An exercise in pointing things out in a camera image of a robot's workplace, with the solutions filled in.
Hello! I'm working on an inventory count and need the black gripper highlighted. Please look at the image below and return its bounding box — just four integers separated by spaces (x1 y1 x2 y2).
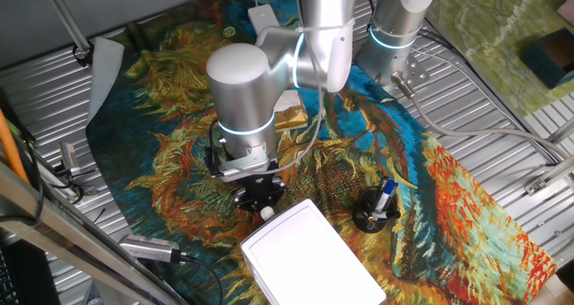
233 172 288 214

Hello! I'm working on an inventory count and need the white plastic lidded box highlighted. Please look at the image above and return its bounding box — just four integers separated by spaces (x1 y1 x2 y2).
239 198 387 305

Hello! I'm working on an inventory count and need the gold and white tissue pack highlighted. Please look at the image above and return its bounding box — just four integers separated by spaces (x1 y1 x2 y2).
273 89 309 132

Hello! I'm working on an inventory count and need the black pen holder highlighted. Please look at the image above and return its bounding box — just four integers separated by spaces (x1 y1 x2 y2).
352 186 402 234

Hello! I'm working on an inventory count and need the blue capped marker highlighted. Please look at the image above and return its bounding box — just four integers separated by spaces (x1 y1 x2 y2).
374 178 399 214

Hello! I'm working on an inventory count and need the sunflower painting cloth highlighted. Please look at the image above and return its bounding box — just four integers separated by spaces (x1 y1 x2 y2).
85 0 557 305

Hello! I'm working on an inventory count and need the white power strip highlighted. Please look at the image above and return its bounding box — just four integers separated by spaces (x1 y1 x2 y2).
247 4 282 35

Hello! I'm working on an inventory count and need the black monitor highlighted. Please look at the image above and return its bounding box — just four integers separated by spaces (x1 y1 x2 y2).
0 240 59 305

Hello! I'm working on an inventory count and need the grey tripod pole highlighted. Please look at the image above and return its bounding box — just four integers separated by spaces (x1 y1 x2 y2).
38 0 95 67

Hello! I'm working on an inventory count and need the dark blue box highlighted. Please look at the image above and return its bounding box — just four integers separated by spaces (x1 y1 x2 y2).
519 26 574 90

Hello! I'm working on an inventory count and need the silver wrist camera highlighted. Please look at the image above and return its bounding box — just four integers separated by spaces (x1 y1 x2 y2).
204 138 280 184

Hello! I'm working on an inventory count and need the black camera cable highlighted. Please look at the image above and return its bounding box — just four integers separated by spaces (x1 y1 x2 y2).
178 253 224 305

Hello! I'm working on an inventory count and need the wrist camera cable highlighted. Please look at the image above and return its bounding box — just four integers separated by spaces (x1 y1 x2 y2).
268 24 325 174

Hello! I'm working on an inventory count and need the finned silver camera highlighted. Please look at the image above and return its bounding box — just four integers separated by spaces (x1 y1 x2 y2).
118 233 194 265

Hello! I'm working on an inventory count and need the aluminium frame bar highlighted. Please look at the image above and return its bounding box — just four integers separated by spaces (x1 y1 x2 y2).
0 161 189 305

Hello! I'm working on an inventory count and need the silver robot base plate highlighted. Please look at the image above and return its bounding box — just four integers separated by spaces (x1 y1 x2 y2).
353 44 431 98

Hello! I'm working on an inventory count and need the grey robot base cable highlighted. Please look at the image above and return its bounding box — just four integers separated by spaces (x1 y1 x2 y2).
390 70 570 161

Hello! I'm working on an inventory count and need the orange cable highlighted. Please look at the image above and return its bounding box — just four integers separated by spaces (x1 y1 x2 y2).
0 109 30 185

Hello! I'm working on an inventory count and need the aluminium corner bracket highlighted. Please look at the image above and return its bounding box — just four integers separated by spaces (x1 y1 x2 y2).
524 154 574 196

